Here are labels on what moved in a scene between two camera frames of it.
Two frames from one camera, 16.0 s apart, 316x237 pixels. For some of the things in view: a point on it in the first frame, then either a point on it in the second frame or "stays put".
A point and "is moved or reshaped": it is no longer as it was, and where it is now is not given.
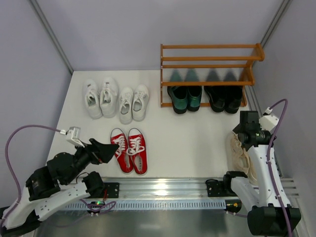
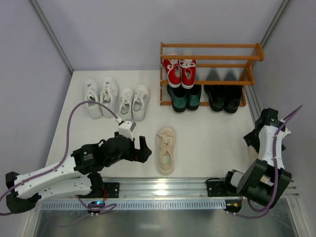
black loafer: (217, 96) stays put
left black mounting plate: (112, 189) stays put
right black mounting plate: (216, 188) stays put
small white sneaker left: (125, 102) stays put
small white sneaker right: (140, 99) stays put
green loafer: (194, 97) stays put
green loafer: (178, 95) stays put
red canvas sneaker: (124, 160) is moved or reshaped
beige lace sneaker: (240, 159) → (166, 138)
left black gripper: (92, 152) → (136, 150)
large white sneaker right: (108, 97) stays put
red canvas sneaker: (137, 147) is moved or reshaped
